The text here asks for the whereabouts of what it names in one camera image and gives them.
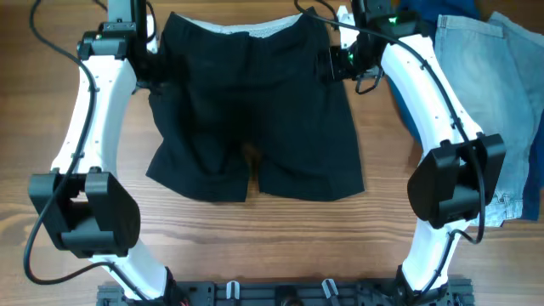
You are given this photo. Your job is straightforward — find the black shorts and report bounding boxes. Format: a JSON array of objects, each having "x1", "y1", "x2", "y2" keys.
[{"x1": 147, "y1": 14, "x2": 364, "y2": 202}]

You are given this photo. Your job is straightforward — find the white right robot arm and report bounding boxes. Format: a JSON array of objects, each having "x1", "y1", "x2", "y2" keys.
[{"x1": 324, "y1": 1, "x2": 506, "y2": 305}]

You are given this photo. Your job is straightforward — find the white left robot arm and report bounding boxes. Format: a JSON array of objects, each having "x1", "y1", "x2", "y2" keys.
[{"x1": 28, "y1": 21, "x2": 175, "y2": 305}]

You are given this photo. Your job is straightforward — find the dark blue garment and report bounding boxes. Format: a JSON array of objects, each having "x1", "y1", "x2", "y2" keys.
[{"x1": 384, "y1": 0, "x2": 544, "y2": 221}]

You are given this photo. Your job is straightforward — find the light blue denim shorts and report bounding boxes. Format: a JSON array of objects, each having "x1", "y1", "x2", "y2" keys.
[{"x1": 433, "y1": 11, "x2": 544, "y2": 228}]

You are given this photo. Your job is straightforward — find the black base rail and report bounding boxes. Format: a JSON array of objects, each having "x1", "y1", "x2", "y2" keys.
[{"x1": 96, "y1": 278, "x2": 476, "y2": 306}]

